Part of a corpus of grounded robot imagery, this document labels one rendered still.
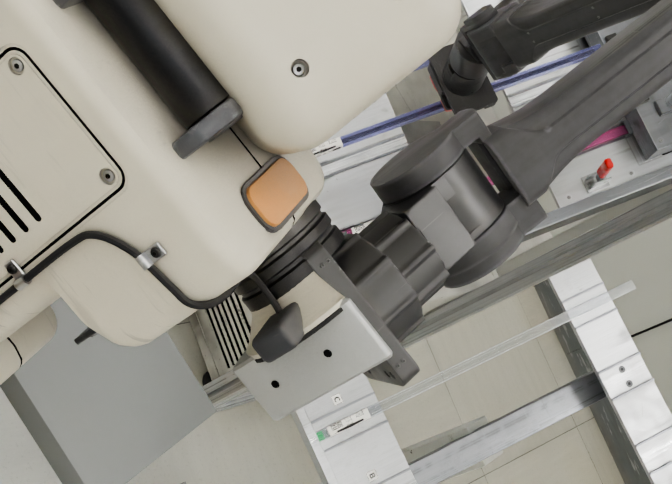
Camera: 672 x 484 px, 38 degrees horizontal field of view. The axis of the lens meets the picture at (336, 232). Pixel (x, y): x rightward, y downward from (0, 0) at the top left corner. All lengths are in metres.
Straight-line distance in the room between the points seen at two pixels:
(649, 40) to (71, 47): 0.44
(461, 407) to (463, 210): 2.15
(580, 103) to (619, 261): 2.60
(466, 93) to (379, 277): 0.71
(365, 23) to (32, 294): 0.27
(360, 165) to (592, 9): 0.56
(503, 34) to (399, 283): 0.55
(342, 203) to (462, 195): 0.78
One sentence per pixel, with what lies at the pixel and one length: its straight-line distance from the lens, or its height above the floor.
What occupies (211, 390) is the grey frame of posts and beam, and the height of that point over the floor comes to 0.38.
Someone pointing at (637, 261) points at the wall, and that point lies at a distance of 3.32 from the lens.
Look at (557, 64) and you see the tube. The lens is 1.51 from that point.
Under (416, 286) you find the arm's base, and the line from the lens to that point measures 0.69.
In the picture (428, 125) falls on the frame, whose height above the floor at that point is 0.66.
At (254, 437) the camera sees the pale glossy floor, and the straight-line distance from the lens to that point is 2.24.
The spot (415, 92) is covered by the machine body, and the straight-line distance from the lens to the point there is 2.13.
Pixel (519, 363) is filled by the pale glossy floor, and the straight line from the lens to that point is 3.19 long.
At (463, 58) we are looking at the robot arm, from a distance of 1.26.
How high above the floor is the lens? 1.61
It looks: 36 degrees down
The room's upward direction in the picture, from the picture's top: 58 degrees clockwise
